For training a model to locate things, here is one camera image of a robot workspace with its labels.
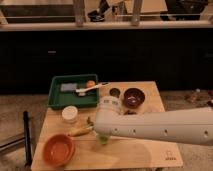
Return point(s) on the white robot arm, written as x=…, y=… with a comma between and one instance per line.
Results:
x=189, y=126

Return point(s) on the dark maroon bowl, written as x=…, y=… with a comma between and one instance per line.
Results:
x=133, y=98

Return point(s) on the red orange bowl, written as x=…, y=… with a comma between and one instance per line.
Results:
x=58, y=150

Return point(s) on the small metal cup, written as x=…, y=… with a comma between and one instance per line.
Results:
x=115, y=92

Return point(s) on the white spatula brush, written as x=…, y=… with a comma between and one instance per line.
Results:
x=83, y=90

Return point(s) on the orange fruit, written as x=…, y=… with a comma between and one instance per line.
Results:
x=90, y=83

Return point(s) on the grey sponge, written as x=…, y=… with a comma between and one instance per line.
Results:
x=69, y=87

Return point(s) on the green vegetable piece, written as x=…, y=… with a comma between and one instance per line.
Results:
x=90, y=122

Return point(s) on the white lidded jar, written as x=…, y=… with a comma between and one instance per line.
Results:
x=70, y=114

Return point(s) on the green plastic tray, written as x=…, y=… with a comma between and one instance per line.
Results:
x=59, y=99

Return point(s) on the green plastic cup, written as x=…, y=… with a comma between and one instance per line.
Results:
x=103, y=139

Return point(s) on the black pole stand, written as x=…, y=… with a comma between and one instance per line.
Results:
x=27, y=139

